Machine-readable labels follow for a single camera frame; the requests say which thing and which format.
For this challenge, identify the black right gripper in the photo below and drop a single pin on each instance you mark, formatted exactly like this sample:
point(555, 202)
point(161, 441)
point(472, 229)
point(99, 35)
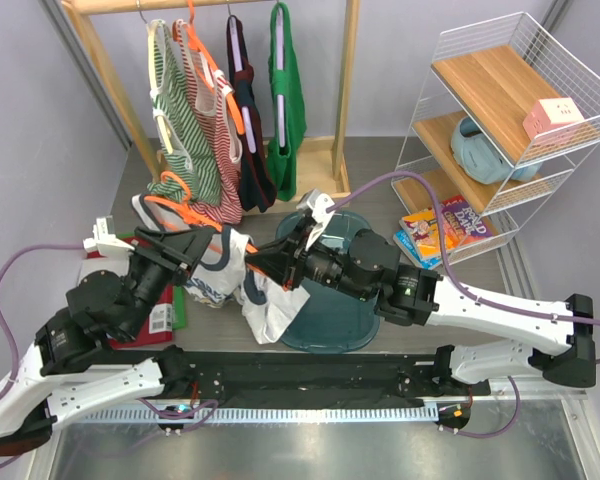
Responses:
point(286, 258)

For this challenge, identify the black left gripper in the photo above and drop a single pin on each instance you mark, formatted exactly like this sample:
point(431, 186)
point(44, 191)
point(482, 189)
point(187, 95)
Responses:
point(194, 243)

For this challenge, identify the orange plastic hanger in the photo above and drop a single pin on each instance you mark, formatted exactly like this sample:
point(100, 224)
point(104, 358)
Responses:
point(161, 214)

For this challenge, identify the white navy-trimmed tank top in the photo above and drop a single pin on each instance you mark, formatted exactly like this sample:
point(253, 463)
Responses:
point(222, 276)

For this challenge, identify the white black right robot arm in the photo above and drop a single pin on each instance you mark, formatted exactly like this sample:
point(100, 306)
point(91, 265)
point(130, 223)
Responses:
point(553, 340)

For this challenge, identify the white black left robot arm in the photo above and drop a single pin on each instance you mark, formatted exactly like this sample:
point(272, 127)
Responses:
point(46, 392)

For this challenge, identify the dark maroon tank top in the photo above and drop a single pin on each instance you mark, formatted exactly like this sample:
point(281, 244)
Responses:
point(256, 188)

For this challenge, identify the green striped tank top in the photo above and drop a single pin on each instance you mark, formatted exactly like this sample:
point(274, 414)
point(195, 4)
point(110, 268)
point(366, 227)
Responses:
point(192, 159)

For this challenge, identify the red striped tank top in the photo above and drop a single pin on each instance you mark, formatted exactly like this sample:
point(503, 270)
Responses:
point(215, 121)

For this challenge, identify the lilac hanger in maroon top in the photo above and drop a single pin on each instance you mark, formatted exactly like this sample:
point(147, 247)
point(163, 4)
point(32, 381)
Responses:
point(241, 78)

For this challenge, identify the orange hanger on rack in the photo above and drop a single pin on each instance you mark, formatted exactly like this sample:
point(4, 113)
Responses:
point(210, 69)

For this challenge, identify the cream plastic hanger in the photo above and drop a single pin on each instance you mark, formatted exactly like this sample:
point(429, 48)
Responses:
point(156, 93)

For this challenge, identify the lilac hanger in green top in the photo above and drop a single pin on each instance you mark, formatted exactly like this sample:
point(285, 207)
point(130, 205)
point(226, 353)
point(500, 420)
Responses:
point(278, 38)

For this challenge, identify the green folder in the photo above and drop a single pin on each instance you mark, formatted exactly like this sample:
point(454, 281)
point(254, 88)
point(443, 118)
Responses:
point(178, 293)

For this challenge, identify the white paper sheets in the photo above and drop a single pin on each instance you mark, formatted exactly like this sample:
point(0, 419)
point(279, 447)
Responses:
point(92, 270)

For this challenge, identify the teal transparent plastic bin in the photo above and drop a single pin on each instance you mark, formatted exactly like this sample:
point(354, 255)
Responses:
point(331, 322)

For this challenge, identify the wooden clothes rack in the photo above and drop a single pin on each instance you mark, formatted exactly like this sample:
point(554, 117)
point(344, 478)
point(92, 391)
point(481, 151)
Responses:
point(321, 159)

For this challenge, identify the red book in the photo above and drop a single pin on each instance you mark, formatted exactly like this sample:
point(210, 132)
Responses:
point(157, 329)

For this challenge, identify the blue paperback book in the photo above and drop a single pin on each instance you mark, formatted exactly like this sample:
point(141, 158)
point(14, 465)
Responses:
point(404, 243)

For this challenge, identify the light blue cap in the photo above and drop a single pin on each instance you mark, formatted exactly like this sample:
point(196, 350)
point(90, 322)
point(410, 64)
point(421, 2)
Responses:
point(481, 160)

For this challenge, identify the pink cube power socket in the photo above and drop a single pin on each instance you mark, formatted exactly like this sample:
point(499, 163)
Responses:
point(550, 114)

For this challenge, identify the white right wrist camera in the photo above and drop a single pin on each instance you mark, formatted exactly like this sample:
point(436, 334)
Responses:
point(319, 208)

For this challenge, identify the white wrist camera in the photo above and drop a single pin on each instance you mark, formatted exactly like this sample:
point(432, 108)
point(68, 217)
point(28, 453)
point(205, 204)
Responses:
point(104, 240)
point(319, 208)

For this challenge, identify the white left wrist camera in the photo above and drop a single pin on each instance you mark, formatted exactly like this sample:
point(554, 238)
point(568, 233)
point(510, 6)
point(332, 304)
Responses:
point(104, 240)

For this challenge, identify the white slotted cable duct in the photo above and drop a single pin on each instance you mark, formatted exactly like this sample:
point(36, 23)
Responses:
point(138, 414)

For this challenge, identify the white wire shelf rack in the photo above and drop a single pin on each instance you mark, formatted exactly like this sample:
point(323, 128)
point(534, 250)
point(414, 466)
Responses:
point(494, 71)

